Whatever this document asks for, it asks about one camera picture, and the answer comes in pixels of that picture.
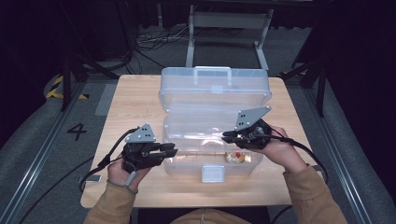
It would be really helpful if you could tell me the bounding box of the person's right hand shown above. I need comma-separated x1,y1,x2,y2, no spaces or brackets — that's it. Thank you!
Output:
261,125,307,174

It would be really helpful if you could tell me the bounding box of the grey wrist strap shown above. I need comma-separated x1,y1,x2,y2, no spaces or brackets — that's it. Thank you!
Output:
106,171,138,195

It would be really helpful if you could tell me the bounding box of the metal floor rail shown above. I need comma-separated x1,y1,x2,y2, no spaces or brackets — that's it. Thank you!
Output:
303,88,373,224
0,82,87,224

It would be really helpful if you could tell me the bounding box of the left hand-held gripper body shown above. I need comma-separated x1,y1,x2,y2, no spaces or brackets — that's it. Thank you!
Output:
120,123,164,174

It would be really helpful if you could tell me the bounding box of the grey metal desk frame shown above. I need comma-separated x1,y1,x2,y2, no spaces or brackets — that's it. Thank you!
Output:
185,4,275,72

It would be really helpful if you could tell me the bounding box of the left hand-held gripper cable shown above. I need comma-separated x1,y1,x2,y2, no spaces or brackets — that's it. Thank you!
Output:
18,126,139,224

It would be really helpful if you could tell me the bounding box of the right hand-held gripper cable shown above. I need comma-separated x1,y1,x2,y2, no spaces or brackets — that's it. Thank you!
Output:
258,133,330,185

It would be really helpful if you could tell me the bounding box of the hand-held gripper cable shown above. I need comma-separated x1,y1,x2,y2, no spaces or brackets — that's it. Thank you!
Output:
18,126,139,224
258,133,330,185

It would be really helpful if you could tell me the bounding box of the person's tan jacket torso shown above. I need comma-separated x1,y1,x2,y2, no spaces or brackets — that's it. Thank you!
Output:
170,208,251,224

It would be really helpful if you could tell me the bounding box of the yellow black hazard tape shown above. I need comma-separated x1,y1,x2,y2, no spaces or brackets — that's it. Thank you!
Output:
46,75,90,101

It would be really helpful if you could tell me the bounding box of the bundle of floor cables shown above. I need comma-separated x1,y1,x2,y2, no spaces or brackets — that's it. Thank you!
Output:
134,24,191,76

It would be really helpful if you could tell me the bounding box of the black tripod stand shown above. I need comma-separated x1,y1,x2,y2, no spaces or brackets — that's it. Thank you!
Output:
60,52,120,112
278,59,328,118

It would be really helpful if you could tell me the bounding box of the person's left hand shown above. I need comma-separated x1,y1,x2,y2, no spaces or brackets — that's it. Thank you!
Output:
106,154,153,194

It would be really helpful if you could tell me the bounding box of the small grey floor tape piece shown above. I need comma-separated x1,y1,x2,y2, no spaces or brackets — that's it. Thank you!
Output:
78,175,102,184

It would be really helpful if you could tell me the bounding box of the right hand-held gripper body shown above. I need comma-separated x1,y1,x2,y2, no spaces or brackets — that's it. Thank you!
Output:
233,105,273,149

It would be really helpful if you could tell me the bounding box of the clear plastic storage box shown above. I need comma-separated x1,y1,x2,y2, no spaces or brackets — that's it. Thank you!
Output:
158,65,273,184

